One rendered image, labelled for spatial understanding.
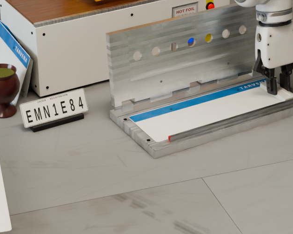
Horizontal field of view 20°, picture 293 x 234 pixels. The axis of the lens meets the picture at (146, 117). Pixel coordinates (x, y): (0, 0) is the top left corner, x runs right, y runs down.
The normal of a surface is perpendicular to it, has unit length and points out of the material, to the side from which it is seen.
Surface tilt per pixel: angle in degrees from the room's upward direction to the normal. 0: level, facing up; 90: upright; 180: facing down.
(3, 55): 69
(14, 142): 0
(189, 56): 83
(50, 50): 90
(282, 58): 77
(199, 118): 0
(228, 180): 0
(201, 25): 83
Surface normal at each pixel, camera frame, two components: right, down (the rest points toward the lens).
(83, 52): 0.50, 0.43
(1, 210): 0.00, -0.87
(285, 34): 0.50, 0.20
